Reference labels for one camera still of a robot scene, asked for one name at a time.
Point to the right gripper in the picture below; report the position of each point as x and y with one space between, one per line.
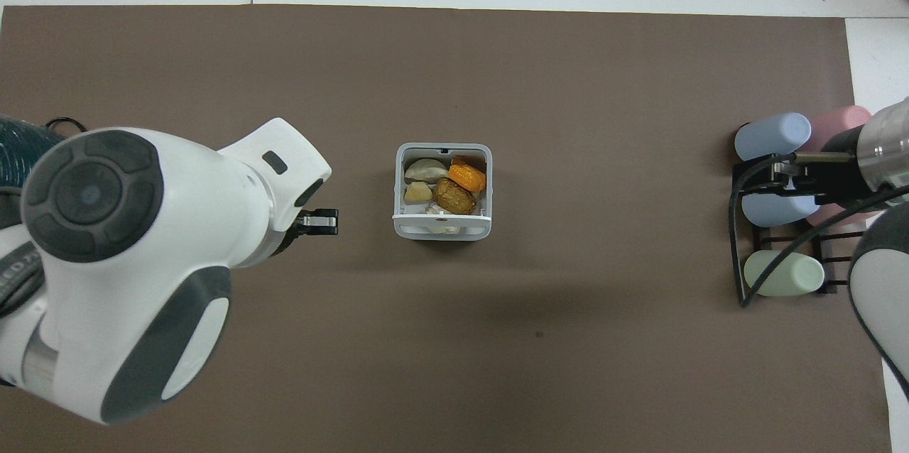
841 172

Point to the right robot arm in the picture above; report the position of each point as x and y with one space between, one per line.
884 148

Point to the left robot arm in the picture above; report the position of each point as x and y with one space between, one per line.
177 226

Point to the grey square trash can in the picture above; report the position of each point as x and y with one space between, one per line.
442 229

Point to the pink bottle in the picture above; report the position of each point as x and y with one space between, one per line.
841 119

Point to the blue bottle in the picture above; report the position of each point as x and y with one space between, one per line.
774 210
773 136

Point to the pale green bottle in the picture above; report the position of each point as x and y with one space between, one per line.
785 273

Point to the orange food piece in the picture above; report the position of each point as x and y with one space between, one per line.
469 175

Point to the brown potato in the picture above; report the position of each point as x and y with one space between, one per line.
454 197

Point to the white food piece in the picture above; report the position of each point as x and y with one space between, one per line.
444 219

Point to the pale beige dumpling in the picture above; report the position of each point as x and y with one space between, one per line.
425 169

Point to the small beige food piece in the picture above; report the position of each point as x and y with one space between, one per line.
417 192

